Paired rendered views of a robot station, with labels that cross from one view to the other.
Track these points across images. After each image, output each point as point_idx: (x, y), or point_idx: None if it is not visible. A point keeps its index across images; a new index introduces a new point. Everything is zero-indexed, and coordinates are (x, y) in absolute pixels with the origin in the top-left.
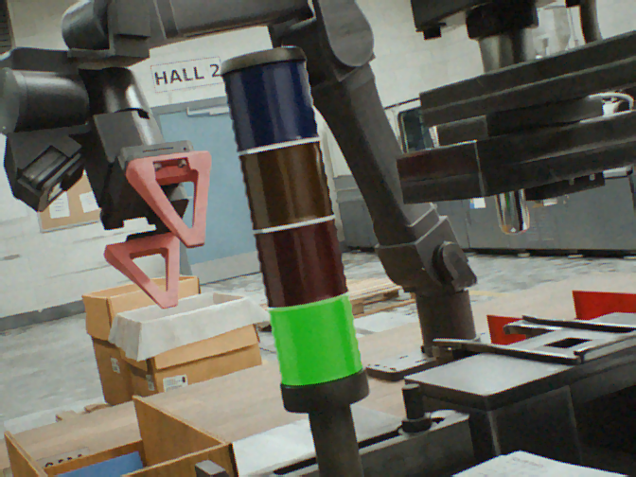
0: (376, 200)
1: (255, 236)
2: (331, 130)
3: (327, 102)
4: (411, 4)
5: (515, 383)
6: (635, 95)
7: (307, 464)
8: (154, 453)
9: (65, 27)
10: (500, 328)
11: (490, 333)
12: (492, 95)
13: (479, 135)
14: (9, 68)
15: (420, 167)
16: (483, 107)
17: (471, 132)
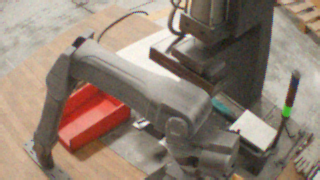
0: (57, 128)
1: (294, 98)
2: (59, 111)
3: (66, 99)
4: (211, 40)
5: (223, 119)
6: (180, 35)
7: (252, 150)
8: None
9: (197, 127)
10: (74, 140)
11: (71, 144)
12: (222, 55)
13: (222, 67)
14: (237, 144)
15: (221, 84)
16: (219, 59)
17: (221, 67)
